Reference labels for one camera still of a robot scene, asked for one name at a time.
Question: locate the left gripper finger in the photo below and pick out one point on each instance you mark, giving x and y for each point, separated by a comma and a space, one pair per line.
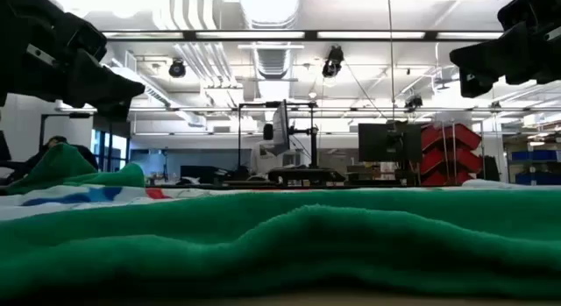
114, 112
101, 87

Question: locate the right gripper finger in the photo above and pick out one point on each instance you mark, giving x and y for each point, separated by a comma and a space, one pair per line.
475, 87
491, 56

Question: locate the green dinosaur print towel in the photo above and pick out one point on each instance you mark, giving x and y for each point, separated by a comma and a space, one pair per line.
280, 253

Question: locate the red stacked storage bins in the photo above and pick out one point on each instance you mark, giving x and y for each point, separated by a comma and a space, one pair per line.
438, 159

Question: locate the black chair back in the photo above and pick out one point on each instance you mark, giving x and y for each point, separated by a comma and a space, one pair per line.
491, 168

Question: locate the blue storage bin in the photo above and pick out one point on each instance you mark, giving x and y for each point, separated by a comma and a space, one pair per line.
539, 179
534, 155

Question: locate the black desk box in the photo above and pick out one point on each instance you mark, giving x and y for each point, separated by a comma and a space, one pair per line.
201, 172

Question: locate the black angled screen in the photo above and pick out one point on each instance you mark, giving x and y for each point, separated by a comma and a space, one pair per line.
3, 148

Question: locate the black monitor back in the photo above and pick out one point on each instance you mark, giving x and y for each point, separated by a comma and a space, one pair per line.
377, 144

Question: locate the grey monitor on stand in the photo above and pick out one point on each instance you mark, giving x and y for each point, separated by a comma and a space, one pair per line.
280, 126

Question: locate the black metal frame stand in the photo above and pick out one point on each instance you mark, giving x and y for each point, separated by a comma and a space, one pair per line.
79, 115

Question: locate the black ceiling camera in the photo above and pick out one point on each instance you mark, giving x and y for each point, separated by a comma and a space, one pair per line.
177, 69
413, 103
333, 60

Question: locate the black overhead light rail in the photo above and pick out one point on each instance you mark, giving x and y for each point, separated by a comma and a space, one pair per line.
311, 35

